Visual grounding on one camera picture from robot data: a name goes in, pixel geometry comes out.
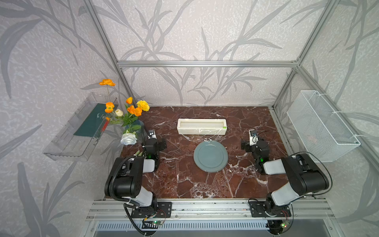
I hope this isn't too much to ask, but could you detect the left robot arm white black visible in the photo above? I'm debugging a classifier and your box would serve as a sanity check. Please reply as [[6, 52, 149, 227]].
[[104, 138, 167, 212]]

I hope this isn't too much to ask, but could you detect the white plastic wrap dispenser box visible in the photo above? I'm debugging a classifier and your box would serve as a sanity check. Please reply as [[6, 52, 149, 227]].
[[177, 118, 227, 135]]

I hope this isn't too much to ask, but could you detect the red pen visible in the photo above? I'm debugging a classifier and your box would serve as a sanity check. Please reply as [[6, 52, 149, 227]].
[[101, 117, 111, 132]]

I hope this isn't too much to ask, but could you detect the green garden fork wooden handle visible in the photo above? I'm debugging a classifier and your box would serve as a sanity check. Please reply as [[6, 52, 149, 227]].
[[134, 151, 143, 157]]

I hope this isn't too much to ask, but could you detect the clear acrylic wall shelf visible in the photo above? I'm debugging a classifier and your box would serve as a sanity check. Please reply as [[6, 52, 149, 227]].
[[43, 92, 118, 162]]

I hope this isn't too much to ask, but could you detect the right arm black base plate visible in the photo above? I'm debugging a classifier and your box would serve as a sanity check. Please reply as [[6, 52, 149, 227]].
[[248, 200, 292, 218]]

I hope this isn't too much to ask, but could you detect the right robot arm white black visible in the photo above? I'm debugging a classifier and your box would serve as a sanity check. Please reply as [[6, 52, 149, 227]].
[[241, 139, 333, 217]]

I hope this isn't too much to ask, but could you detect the left green circuit board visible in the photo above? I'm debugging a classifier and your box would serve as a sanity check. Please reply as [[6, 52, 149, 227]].
[[143, 219, 165, 226]]

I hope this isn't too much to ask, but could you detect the dark green notebook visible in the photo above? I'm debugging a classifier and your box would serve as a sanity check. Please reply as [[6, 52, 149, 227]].
[[74, 103, 110, 138]]

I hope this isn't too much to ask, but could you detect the right small circuit board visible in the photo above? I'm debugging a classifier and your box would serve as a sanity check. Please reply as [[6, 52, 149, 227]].
[[280, 220, 291, 229]]

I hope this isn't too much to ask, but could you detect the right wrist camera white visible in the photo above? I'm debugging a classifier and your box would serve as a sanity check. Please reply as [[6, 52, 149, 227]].
[[249, 129, 259, 146]]

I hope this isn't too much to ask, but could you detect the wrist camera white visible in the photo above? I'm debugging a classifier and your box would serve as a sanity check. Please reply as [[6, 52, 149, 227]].
[[148, 129, 157, 139], [249, 129, 259, 146]]

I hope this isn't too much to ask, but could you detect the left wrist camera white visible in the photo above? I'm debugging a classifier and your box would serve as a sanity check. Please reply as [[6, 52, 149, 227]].
[[148, 129, 157, 139]]

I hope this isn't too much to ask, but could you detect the white wire mesh basket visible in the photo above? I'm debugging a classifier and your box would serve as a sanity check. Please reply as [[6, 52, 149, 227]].
[[287, 90, 361, 163]]

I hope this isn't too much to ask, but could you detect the grey-green round plate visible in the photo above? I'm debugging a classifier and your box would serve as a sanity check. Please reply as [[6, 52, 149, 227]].
[[193, 141, 229, 173]]

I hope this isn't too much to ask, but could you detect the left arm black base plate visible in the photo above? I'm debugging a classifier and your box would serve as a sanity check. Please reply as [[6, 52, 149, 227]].
[[131, 201, 172, 218]]

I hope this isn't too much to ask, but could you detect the flower bouquet in glass vase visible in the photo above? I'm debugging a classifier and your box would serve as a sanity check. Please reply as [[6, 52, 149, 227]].
[[105, 96, 150, 146]]

